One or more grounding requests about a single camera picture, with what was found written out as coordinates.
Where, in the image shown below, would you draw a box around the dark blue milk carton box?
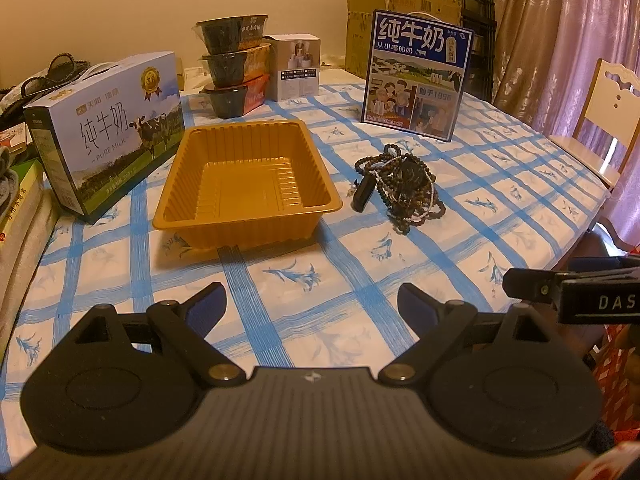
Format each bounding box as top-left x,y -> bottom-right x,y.
361,10 -> 474,142

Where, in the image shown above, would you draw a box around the gold plastic tray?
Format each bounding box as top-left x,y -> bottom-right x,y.
152,120 -> 343,249

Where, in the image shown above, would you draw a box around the dark green bead necklace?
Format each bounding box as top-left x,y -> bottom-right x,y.
354,143 -> 447,236

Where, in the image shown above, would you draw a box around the black watch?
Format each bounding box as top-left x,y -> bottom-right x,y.
390,156 -> 425,195

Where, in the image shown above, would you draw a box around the black cylindrical case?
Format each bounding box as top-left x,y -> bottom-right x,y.
352,174 -> 376,212

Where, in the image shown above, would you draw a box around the small white product box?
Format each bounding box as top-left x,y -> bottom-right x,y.
265,34 -> 321,102

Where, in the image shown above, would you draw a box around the black folding cart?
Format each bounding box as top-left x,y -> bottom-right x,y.
458,0 -> 497,102

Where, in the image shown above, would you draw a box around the open cardboard box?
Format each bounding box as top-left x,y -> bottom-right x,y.
345,0 -> 461,78

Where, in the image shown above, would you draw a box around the black food bowl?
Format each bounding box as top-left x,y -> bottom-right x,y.
201,74 -> 269,119
193,14 -> 268,55
200,42 -> 270,88

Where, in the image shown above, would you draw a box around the light blue milk carton box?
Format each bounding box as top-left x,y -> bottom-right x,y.
24,51 -> 184,224

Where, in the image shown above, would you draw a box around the top black food bowl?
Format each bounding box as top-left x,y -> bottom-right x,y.
193,14 -> 268,55

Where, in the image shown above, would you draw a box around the black coiled cables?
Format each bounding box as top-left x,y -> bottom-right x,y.
0,52 -> 92,131

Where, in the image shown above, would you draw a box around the bottom black food bowl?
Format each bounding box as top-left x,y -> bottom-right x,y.
201,74 -> 269,119

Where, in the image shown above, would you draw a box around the middle black food bowl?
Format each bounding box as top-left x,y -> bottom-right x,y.
200,42 -> 270,88

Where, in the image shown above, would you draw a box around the white wooden chair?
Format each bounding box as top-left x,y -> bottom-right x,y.
549,58 -> 639,190

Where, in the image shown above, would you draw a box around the stack of books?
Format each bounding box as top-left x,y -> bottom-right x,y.
1,122 -> 60,353

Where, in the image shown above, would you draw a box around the pink curtain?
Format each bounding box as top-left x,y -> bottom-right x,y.
491,0 -> 639,248

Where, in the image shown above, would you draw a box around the blue checked tablecloth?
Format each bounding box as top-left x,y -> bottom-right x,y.
1,84 -> 608,468

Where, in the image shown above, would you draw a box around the white pearl necklace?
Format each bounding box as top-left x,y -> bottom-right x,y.
369,154 -> 436,224

